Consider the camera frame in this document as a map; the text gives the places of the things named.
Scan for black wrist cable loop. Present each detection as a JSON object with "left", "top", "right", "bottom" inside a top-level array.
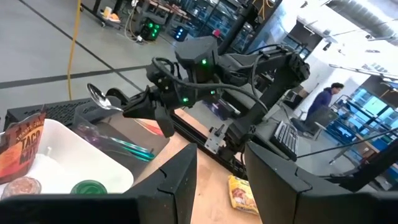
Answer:
[{"left": 151, "top": 57, "right": 269, "bottom": 113}]

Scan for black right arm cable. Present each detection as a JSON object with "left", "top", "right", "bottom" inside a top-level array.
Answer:
[{"left": 297, "top": 127, "right": 398, "bottom": 159}]

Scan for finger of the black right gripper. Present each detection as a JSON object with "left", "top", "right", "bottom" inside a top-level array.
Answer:
[
  {"left": 105, "top": 88, "right": 130, "bottom": 105},
  {"left": 123, "top": 86, "right": 156, "bottom": 121}
]

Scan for green-lid spice jar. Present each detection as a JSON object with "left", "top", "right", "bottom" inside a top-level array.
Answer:
[{"left": 70, "top": 179, "right": 108, "bottom": 195}]

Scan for silver ceiling duct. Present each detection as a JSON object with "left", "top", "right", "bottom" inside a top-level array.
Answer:
[{"left": 326, "top": 0, "right": 398, "bottom": 40}]

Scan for black frame strut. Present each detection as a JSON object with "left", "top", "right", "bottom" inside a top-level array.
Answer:
[{"left": 323, "top": 146, "right": 398, "bottom": 192}]

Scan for computer keyboard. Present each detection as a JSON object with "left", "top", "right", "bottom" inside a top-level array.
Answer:
[{"left": 269, "top": 120, "right": 299, "bottom": 162}]

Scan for black wheeled cart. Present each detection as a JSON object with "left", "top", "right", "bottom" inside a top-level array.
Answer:
[{"left": 80, "top": 0, "right": 125, "bottom": 29}]

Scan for white plastic bin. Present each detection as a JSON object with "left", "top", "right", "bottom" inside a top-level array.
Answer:
[{"left": 0, "top": 118, "right": 134, "bottom": 195}]

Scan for black aluminium frame rail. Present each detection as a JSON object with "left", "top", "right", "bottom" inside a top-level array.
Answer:
[{"left": 169, "top": 113, "right": 249, "bottom": 180}]

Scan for person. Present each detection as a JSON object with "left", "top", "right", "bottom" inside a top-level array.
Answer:
[{"left": 306, "top": 82, "right": 345, "bottom": 125}]

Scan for black mesh tray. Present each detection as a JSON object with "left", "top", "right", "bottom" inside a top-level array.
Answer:
[{"left": 3, "top": 98, "right": 94, "bottom": 131}]

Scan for silver spoon orange handle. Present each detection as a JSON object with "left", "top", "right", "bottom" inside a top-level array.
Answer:
[{"left": 86, "top": 83, "right": 164, "bottom": 137}]

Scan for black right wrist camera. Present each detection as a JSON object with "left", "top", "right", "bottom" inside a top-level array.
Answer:
[{"left": 146, "top": 57, "right": 180, "bottom": 94}]

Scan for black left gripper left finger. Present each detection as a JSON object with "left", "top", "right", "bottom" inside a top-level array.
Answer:
[{"left": 124, "top": 142, "right": 198, "bottom": 224}]

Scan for yellow ramen packet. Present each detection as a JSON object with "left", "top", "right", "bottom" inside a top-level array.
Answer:
[{"left": 228, "top": 175, "right": 259, "bottom": 215}]

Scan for iridescent spoon purple bowl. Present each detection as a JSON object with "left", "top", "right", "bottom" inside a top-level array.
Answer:
[{"left": 76, "top": 123, "right": 155, "bottom": 158}]

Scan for small beige-lid spice jar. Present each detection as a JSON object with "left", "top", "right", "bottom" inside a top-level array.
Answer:
[{"left": 1, "top": 176, "right": 42, "bottom": 200}]

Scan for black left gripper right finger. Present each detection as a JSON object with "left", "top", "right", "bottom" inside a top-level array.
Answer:
[{"left": 244, "top": 141, "right": 312, "bottom": 224}]

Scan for black computer green lights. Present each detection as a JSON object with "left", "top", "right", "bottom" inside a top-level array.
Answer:
[{"left": 139, "top": 18, "right": 162, "bottom": 41}]

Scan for yellow cable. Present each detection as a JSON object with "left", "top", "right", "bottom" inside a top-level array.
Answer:
[{"left": 67, "top": 0, "right": 82, "bottom": 101}]

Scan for silver arm base bracket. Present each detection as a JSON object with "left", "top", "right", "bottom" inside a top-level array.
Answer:
[{"left": 204, "top": 124, "right": 226, "bottom": 154}]

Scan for black computer blue lights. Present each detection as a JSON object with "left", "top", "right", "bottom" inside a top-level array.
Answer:
[{"left": 173, "top": 26, "right": 188, "bottom": 42}]

